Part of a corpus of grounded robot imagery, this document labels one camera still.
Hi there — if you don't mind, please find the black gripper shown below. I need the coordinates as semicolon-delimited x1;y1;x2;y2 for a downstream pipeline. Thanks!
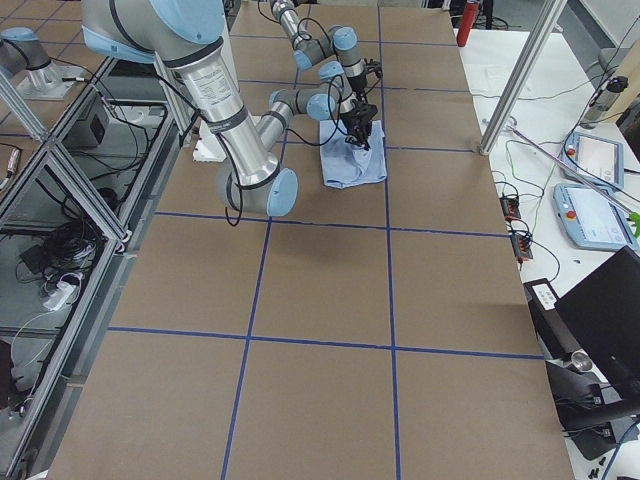
342;112;371;151
348;74;368;103

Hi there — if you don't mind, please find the light blue t-shirt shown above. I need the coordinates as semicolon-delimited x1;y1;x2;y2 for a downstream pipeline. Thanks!
319;120;387;189

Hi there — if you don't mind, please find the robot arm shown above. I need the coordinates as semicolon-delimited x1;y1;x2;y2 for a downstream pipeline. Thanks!
269;0;367;101
81;1;382;217

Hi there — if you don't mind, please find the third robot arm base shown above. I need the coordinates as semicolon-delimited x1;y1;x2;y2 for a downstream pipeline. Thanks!
1;27;83;101

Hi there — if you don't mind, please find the red cylinder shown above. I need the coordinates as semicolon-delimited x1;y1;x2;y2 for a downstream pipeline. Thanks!
456;0;480;48

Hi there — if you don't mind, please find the orange terminal block strip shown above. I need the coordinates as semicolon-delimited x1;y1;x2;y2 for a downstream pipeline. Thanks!
499;195;533;265

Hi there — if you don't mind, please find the water bottle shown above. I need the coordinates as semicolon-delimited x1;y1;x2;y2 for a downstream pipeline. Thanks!
580;76;629;129

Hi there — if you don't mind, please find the teach pendant far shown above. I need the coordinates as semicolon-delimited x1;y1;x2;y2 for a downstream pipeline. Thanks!
561;132;624;191

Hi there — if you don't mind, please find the teach pendant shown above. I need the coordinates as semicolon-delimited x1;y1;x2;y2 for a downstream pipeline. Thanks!
553;184;639;251
561;132;624;191

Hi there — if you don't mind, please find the teach pendant near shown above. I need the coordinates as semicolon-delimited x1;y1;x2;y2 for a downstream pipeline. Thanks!
553;184;639;251

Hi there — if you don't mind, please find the black monitor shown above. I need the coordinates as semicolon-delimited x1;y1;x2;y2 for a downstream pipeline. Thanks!
555;247;639;398

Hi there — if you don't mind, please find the white power strip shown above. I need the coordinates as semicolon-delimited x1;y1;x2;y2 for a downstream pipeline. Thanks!
43;280;79;311

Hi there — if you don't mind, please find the black monitor stand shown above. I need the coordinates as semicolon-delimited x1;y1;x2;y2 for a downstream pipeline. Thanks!
523;279;639;460

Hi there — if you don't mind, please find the aluminium frame post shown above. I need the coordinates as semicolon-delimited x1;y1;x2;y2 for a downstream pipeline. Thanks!
479;0;567;156

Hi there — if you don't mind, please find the aluminium frame rail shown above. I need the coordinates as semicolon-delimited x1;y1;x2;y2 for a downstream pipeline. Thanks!
1;58;192;479

